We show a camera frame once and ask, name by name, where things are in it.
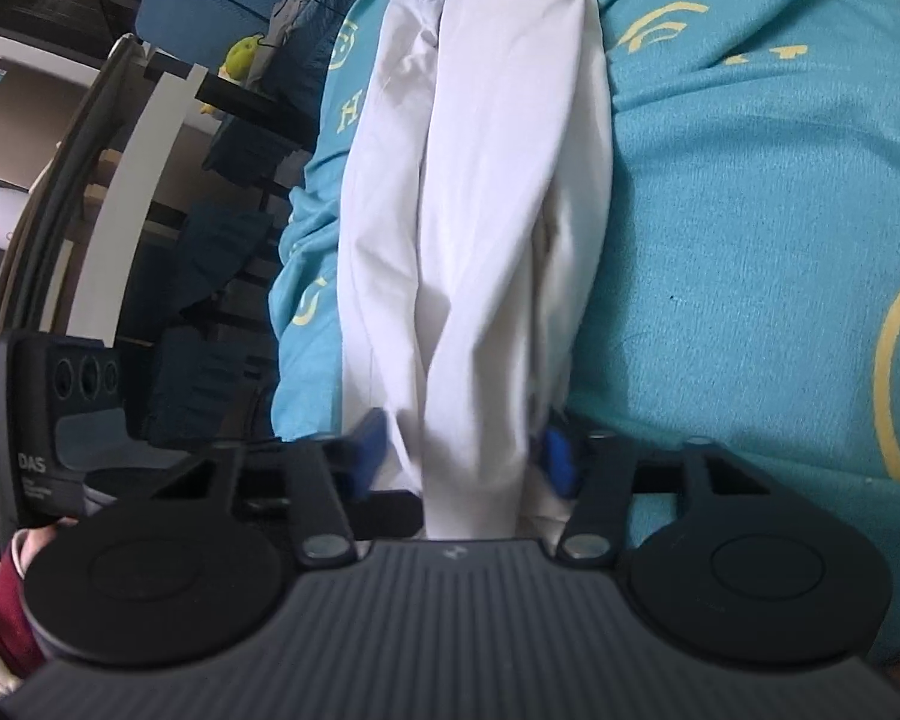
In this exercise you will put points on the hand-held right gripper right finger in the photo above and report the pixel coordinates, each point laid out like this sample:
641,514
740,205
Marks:
561,461

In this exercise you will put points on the teal blanket with yellow print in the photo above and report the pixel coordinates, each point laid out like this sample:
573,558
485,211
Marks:
742,240

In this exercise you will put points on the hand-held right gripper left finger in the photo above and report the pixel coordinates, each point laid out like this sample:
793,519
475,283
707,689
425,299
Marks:
366,454

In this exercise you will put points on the black bed rail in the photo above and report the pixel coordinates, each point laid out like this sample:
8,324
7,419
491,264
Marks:
52,187

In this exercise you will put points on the yellow plush toy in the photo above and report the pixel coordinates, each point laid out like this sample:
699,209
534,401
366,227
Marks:
241,58

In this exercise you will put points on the brown cardboard box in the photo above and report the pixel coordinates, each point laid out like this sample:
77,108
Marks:
22,112

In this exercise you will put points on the dark blue cloth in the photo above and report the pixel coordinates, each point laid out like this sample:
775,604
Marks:
210,382

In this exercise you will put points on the white garment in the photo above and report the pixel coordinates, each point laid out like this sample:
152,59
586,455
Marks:
480,202

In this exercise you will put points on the white bed board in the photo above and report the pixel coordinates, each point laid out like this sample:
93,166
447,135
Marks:
131,202

